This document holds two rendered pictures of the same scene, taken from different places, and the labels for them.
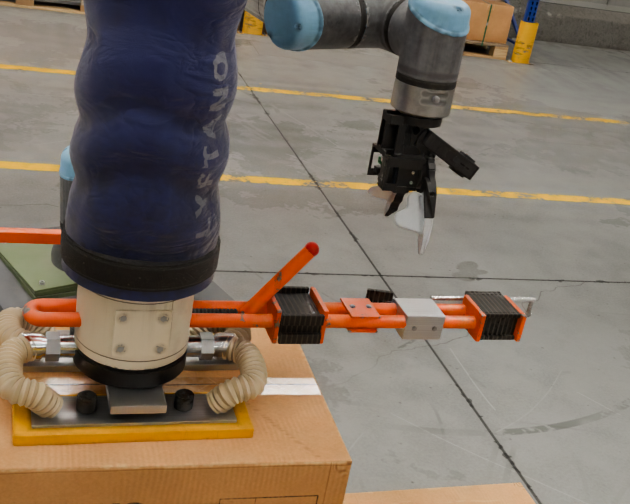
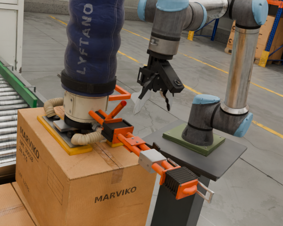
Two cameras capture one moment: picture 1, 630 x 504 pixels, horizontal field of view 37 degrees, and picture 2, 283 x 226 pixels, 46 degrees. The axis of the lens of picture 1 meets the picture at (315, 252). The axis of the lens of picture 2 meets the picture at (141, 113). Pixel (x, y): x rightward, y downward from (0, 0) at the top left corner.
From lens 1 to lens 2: 1.47 m
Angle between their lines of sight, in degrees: 63
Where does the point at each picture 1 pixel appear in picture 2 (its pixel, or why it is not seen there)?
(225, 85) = (89, 16)
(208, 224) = (83, 70)
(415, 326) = (142, 159)
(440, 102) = (156, 43)
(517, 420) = not seen: outside the picture
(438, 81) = (154, 32)
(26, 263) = (178, 129)
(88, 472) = (33, 131)
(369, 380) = not seen: outside the picture
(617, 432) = not seen: outside the picture
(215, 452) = (55, 149)
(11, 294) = (161, 132)
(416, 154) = (155, 71)
